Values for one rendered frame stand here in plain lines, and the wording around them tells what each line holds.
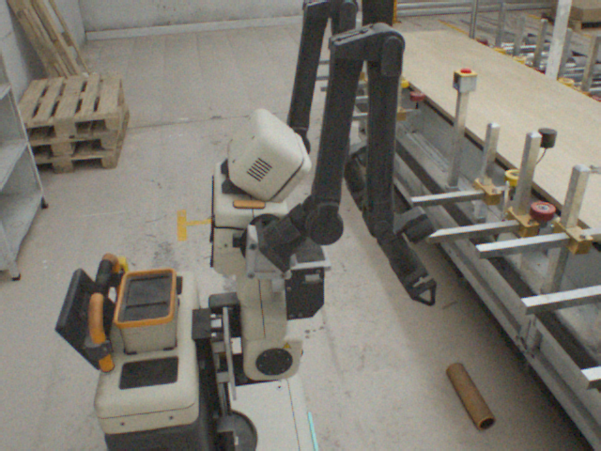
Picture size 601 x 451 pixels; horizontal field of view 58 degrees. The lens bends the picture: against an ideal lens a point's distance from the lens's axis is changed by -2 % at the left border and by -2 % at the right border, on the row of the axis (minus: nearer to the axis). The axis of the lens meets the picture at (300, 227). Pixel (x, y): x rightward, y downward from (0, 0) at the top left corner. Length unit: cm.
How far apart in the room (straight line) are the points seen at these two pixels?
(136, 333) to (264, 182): 53
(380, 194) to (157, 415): 77
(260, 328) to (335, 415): 98
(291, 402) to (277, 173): 105
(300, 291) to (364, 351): 128
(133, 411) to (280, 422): 70
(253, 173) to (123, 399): 64
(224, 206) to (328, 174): 27
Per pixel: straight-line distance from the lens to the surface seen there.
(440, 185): 255
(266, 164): 125
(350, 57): 104
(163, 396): 144
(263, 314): 148
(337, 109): 108
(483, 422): 245
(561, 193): 217
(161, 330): 150
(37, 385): 281
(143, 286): 163
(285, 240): 117
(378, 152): 113
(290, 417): 203
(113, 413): 148
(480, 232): 194
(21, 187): 425
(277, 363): 159
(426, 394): 251
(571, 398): 242
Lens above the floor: 185
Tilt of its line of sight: 32 degrees down
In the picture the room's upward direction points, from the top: 2 degrees counter-clockwise
